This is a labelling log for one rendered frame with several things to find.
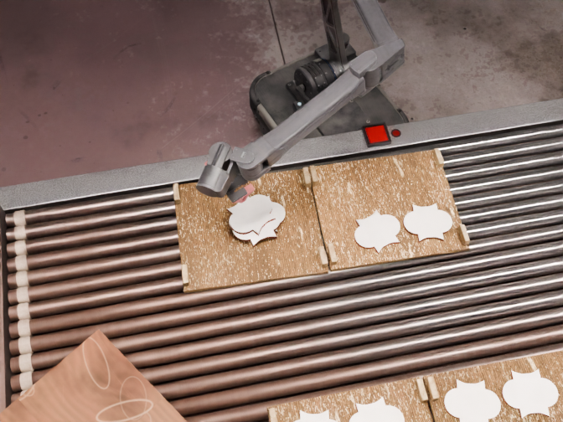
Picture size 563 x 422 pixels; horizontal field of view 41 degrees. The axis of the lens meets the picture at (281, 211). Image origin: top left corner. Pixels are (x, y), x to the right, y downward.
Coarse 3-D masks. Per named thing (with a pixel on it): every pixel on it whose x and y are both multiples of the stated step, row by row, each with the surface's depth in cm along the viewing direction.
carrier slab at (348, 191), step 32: (384, 160) 232; (416, 160) 232; (320, 192) 226; (352, 192) 226; (384, 192) 226; (416, 192) 227; (448, 192) 227; (320, 224) 221; (352, 224) 221; (352, 256) 216; (384, 256) 216; (416, 256) 216
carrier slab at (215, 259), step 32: (192, 192) 225; (256, 192) 225; (288, 192) 226; (192, 224) 220; (224, 224) 220; (288, 224) 220; (192, 256) 215; (224, 256) 215; (256, 256) 215; (288, 256) 215; (192, 288) 210
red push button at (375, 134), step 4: (368, 128) 239; (372, 128) 239; (376, 128) 239; (380, 128) 239; (384, 128) 239; (368, 132) 238; (372, 132) 238; (376, 132) 238; (380, 132) 238; (384, 132) 238; (368, 136) 237; (372, 136) 237; (376, 136) 237; (380, 136) 237; (384, 136) 237; (372, 140) 236; (376, 140) 236; (380, 140) 237; (384, 140) 237
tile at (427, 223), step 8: (416, 208) 222; (424, 208) 222; (432, 208) 222; (408, 216) 221; (416, 216) 221; (424, 216) 221; (432, 216) 221; (440, 216) 221; (448, 216) 221; (408, 224) 220; (416, 224) 220; (424, 224) 220; (432, 224) 220; (440, 224) 220; (448, 224) 220; (408, 232) 219; (416, 232) 218; (424, 232) 218; (432, 232) 219; (440, 232) 219
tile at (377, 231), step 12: (372, 216) 221; (384, 216) 221; (360, 228) 219; (372, 228) 219; (384, 228) 219; (396, 228) 219; (360, 240) 217; (372, 240) 217; (384, 240) 217; (396, 240) 217
